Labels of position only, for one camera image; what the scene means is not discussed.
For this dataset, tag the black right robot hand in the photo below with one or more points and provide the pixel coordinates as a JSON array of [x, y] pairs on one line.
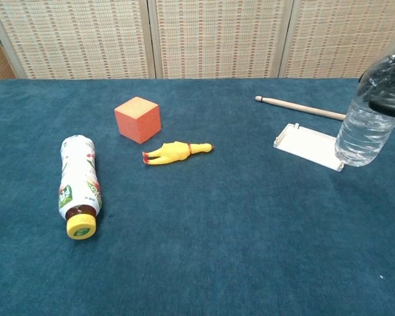
[[393, 98]]

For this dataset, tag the transparent plastic water bottle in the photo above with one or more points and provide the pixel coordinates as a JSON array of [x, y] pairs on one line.
[[365, 131]]

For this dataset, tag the white labelled yellow-cap drink bottle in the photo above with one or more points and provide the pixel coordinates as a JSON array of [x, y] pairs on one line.
[[80, 171]]

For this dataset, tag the wooden stick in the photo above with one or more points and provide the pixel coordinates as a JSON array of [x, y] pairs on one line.
[[299, 107]]

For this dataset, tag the white plastic tray lid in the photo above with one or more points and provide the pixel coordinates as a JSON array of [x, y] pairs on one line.
[[309, 145]]

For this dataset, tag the woven folding screen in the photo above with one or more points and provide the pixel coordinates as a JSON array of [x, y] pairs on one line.
[[217, 36]]

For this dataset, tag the yellow rubber chicken toy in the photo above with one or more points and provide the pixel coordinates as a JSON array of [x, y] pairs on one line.
[[174, 152]]

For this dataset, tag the blue table cloth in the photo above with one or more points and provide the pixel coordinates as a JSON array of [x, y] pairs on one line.
[[197, 230]]

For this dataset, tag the orange cube block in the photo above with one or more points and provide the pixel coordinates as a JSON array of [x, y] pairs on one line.
[[136, 120]]

